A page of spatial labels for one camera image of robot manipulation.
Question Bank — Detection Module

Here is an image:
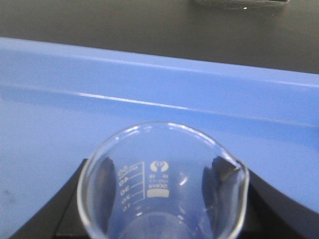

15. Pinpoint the white wall power socket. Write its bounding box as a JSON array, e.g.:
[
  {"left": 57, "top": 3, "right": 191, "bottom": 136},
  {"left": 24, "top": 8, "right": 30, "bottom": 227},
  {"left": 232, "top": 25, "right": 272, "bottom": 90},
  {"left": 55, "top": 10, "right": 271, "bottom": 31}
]
[{"left": 192, "top": 0, "right": 290, "bottom": 9}]

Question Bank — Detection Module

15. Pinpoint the clear glass beaker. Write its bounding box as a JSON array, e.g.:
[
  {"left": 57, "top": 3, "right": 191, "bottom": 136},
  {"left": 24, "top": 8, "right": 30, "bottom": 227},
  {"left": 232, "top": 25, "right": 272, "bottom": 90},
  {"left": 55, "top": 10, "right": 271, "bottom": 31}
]
[{"left": 77, "top": 122, "right": 249, "bottom": 239}]

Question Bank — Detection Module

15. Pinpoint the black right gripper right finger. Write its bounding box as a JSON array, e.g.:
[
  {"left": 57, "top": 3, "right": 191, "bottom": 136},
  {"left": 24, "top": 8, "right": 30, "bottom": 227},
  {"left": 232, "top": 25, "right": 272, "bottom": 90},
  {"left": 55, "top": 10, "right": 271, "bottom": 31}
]
[{"left": 211, "top": 155, "right": 319, "bottom": 239}]

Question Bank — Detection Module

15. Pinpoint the blue plastic tray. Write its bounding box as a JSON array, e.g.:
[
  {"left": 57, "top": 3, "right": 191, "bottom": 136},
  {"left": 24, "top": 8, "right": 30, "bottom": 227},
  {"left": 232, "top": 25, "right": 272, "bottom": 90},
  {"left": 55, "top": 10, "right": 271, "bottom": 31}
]
[{"left": 0, "top": 38, "right": 319, "bottom": 239}]

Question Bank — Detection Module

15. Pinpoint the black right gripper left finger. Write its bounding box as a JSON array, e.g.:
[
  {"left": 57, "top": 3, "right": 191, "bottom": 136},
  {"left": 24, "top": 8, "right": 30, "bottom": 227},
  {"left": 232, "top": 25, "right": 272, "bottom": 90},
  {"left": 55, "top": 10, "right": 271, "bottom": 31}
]
[{"left": 11, "top": 159, "right": 89, "bottom": 239}]

